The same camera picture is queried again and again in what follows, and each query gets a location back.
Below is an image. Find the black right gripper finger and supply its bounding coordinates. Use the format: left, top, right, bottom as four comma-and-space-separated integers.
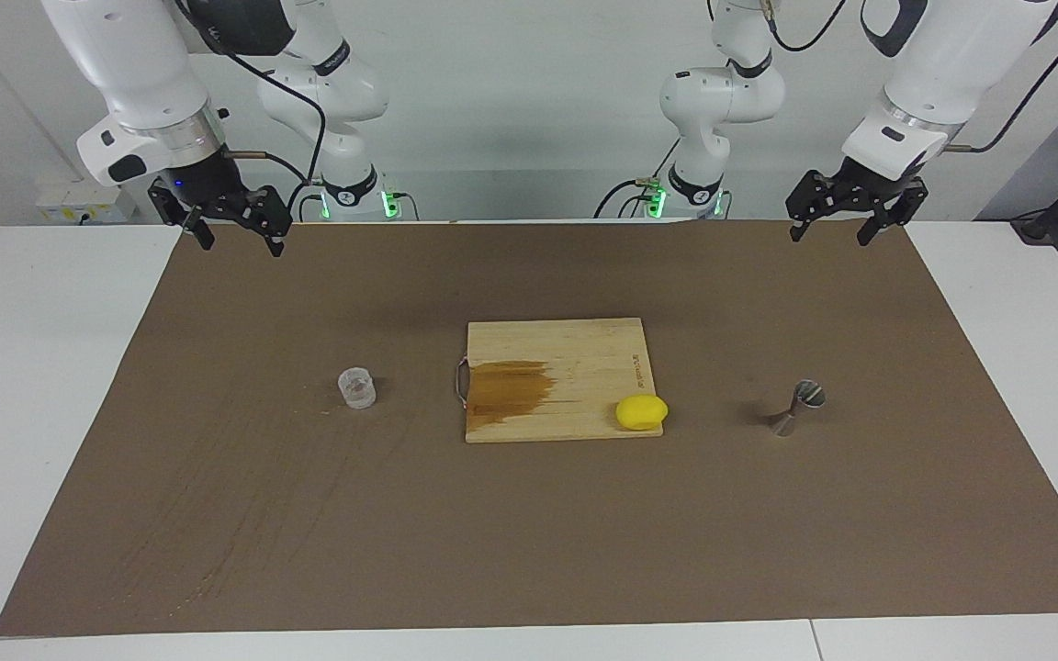
233, 186, 296, 258
148, 179, 216, 251

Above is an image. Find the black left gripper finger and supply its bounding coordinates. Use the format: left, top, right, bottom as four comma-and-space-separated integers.
786, 171, 847, 242
857, 179, 929, 247

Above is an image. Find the steel double jigger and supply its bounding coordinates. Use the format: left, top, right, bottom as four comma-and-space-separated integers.
768, 380, 827, 438

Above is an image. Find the white power strip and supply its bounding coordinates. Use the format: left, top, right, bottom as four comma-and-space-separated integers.
36, 179, 138, 224

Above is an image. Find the yellow lemon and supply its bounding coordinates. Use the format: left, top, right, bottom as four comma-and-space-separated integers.
615, 394, 670, 431

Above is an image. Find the wooden cutting board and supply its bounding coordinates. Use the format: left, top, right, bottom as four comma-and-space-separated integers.
454, 318, 665, 444

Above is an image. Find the brown table mat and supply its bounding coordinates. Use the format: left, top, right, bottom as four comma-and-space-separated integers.
0, 220, 1058, 637

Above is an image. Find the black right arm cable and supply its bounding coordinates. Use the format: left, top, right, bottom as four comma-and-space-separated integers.
175, 0, 328, 221

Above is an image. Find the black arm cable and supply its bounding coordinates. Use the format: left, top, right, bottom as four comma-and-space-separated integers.
175, 0, 328, 221
763, 0, 1058, 155

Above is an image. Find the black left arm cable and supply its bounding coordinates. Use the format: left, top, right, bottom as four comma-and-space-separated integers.
763, 0, 1058, 155

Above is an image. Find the black power cable bundle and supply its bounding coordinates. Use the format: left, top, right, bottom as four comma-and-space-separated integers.
595, 138, 679, 219

